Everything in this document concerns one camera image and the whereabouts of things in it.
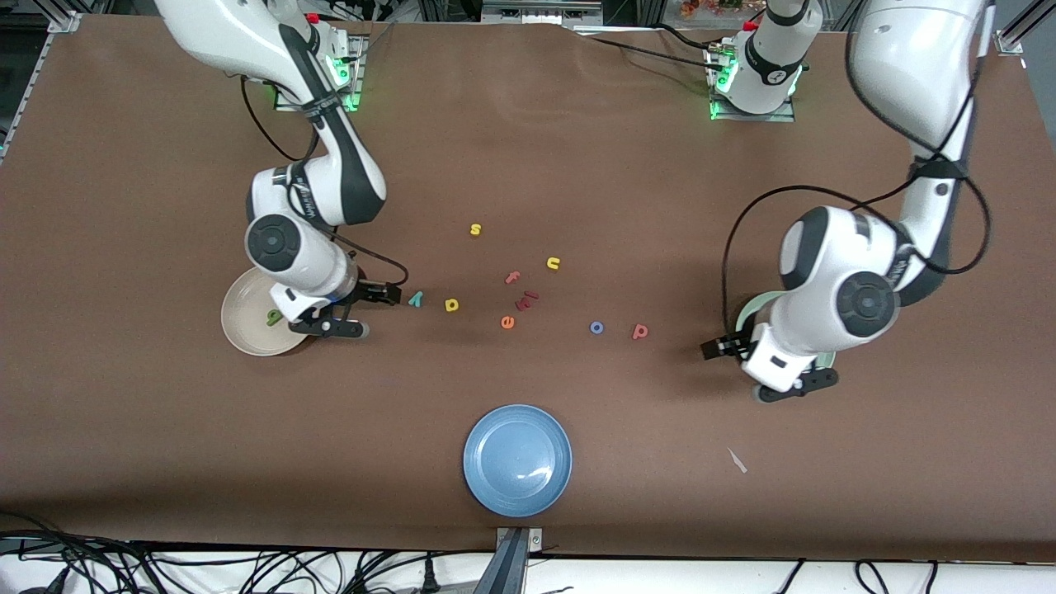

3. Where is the pale green plate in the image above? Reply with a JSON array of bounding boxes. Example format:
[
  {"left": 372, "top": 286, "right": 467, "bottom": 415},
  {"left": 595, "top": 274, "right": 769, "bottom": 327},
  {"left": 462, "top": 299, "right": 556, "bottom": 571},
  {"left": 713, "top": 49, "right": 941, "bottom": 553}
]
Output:
[{"left": 734, "top": 290, "right": 837, "bottom": 372}]

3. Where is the beige brown plate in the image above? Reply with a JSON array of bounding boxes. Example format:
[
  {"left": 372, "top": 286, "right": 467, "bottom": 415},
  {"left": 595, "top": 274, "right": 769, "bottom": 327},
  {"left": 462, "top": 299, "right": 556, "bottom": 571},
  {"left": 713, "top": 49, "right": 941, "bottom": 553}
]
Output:
[{"left": 220, "top": 266, "right": 314, "bottom": 357}]

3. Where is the blue plate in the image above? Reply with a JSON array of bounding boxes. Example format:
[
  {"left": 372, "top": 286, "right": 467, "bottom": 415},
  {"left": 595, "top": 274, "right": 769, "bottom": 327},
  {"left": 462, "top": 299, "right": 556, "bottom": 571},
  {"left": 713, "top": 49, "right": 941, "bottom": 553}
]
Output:
[{"left": 462, "top": 403, "right": 573, "bottom": 519}]

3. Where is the brown table cover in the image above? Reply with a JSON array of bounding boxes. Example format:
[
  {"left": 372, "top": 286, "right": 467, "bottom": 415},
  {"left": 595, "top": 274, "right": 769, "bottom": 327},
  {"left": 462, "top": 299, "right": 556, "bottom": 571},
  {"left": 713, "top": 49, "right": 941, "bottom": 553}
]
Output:
[{"left": 0, "top": 15, "right": 1056, "bottom": 562}]

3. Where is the grey equipment box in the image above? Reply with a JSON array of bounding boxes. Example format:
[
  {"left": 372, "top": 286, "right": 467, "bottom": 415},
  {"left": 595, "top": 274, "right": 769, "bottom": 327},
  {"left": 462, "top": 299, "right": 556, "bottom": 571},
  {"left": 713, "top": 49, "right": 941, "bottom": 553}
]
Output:
[{"left": 483, "top": 0, "right": 603, "bottom": 26}]

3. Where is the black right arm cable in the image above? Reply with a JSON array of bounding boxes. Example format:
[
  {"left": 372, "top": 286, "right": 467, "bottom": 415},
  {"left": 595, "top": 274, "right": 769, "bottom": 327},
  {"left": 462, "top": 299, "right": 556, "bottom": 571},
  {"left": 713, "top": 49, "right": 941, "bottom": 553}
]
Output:
[{"left": 239, "top": 74, "right": 411, "bottom": 290}]

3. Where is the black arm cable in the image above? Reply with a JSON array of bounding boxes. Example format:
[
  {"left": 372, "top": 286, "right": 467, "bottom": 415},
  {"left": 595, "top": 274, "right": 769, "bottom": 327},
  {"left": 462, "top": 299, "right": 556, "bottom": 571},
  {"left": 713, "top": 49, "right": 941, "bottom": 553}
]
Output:
[
  {"left": 239, "top": 74, "right": 411, "bottom": 290},
  {"left": 722, "top": 0, "right": 992, "bottom": 347}
]

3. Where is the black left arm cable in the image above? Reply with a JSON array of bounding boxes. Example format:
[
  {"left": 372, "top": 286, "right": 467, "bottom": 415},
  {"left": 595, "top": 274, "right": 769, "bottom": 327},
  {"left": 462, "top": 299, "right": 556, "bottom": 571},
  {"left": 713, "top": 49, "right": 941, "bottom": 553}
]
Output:
[{"left": 722, "top": 0, "right": 992, "bottom": 347}]

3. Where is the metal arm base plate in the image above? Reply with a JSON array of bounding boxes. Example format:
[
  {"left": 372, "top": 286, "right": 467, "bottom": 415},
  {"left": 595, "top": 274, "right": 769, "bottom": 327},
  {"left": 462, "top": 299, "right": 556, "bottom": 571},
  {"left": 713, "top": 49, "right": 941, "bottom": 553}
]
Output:
[
  {"left": 709, "top": 41, "right": 797, "bottom": 123},
  {"left": 274, "top": 33, "right": 364, "bottom": 112}
]

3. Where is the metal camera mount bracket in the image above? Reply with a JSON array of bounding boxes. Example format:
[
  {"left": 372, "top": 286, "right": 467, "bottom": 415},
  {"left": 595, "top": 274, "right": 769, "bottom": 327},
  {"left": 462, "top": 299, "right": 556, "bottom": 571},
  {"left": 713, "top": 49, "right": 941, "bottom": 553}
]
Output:
[{"left": 493, "top": 526, "right": 545, "bottom": 594}]

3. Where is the black cable on table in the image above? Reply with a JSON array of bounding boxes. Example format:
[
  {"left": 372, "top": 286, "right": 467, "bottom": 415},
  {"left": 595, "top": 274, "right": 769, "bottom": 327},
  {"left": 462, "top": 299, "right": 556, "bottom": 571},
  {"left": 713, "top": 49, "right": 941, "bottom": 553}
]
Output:
[
  {"left": 652, "top": 23, "right": 717, "bottom": 50},
  {"left": 587, "top": 36, "right": 720, "bottom": 73}
]

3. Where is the aluminium frame profile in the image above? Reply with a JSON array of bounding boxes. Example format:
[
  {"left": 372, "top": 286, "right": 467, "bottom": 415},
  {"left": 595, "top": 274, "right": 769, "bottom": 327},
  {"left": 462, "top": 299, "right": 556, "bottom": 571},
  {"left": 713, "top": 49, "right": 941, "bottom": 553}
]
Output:
[
  {"left": 0, "top": 0, "right": 83, "bottom": 158},
  {"left": 994, "top": 0, "right": 1056, "bottom": 54}
]

